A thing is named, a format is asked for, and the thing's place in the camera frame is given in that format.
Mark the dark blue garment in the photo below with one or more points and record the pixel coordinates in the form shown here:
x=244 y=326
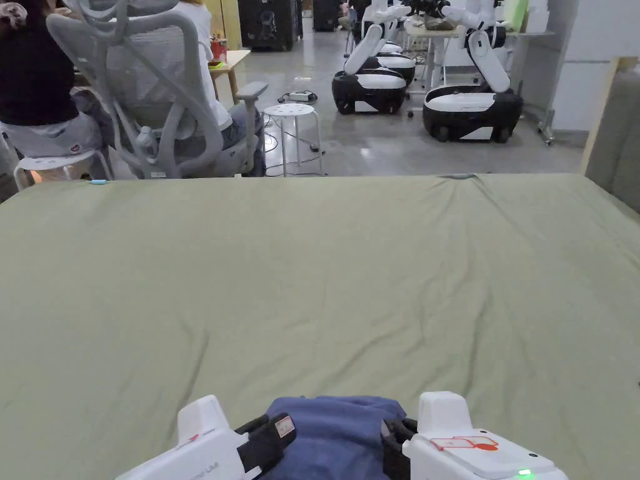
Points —
x=335 y=440

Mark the white power strip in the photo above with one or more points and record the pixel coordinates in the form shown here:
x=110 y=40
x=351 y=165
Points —
x=302 y=95

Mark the large black case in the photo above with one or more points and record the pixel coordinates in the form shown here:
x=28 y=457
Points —
x=270 y=25

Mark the pale desk with metal legs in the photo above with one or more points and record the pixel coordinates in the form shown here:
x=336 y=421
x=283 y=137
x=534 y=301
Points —
x=530 y=35

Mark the grey padded headboard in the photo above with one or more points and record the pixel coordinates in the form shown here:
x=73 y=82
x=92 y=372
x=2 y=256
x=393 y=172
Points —
x=615 y=135

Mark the white and black wheeled robot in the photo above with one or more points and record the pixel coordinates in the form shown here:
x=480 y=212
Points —
x=400 y=62
x=367 y=87
x=470 y=107

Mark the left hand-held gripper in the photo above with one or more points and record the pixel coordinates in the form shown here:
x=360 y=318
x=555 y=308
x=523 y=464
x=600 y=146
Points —
x=200 y=450

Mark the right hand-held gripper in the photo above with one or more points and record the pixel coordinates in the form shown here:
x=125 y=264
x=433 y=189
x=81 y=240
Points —
x=450 y=455

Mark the bed with pale green sheet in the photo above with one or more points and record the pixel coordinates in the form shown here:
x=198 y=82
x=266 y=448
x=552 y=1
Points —
x=320 y=280

